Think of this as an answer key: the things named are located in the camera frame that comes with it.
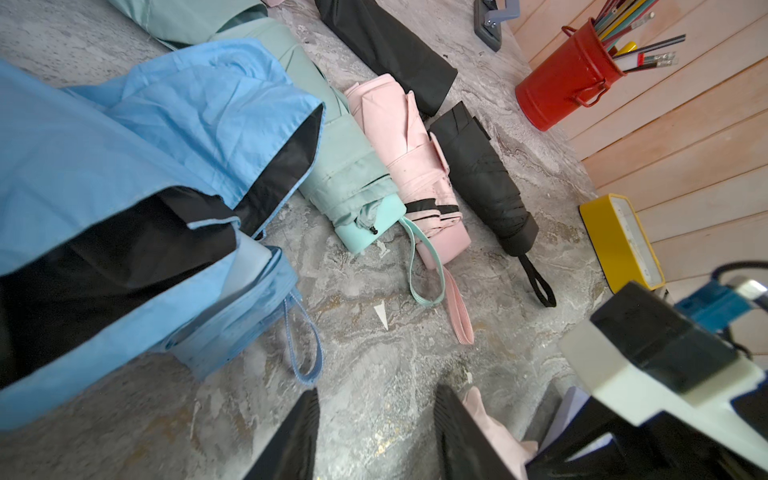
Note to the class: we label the black umbrella sleeve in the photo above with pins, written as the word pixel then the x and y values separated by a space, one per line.
pixel 387 46

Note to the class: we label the lavender umbrella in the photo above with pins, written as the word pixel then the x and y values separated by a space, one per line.
pixel 573 401

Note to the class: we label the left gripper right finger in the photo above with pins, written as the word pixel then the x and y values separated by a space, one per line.
pixel 463 450

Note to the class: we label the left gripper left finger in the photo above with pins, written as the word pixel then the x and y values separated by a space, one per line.
pixel 290 454

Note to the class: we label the black umbrella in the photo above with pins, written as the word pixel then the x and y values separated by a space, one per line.
pixel 481 179

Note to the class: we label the red pencil cup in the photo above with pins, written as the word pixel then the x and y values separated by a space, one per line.
pixel 583 69

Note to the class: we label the grey stapler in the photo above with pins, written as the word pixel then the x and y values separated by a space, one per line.
pixel 488 18

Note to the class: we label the large pink umbrella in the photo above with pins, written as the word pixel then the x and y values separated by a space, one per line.
pixel 514 454

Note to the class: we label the mint green umbrella sleeve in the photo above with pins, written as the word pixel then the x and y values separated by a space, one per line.
pixel 179 23

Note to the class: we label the blue umbrella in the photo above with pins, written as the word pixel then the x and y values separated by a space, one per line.
pixel 131 213

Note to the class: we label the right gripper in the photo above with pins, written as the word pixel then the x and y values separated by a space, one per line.
pixel 599 444

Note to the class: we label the small pink umbrella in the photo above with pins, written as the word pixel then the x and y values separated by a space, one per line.
pixel 389 117

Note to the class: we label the yellow alarm clock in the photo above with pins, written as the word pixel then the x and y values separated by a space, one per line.
pixel 621 245

